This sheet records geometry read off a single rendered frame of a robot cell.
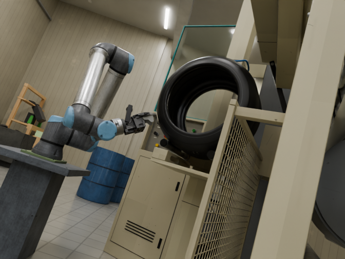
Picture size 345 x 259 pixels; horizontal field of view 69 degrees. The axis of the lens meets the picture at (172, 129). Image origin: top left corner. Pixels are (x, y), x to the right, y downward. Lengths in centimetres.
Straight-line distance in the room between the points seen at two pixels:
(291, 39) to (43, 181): 156
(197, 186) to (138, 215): 72
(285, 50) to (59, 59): 1107
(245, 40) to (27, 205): 177
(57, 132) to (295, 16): 147
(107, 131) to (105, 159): 324
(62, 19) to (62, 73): 252
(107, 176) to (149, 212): 238
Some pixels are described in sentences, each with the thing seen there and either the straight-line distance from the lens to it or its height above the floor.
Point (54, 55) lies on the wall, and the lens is 1217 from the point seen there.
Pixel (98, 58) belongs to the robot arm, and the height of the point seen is 122.
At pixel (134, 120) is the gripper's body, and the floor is 96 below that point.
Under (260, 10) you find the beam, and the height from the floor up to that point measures 164.
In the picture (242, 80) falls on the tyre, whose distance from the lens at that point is 135.
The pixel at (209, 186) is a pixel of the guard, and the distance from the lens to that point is 71.
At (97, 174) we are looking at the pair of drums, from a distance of 441.
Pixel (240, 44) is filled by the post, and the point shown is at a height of 178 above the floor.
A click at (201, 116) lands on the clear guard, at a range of 215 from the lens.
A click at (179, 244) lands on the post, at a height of 37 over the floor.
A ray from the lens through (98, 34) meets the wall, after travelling 1218.
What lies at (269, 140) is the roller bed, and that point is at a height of 111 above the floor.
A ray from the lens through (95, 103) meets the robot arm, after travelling 168.
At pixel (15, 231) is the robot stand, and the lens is 178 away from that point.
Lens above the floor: 72
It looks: 11 degrees up
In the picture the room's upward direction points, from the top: 18 degrees clockwise
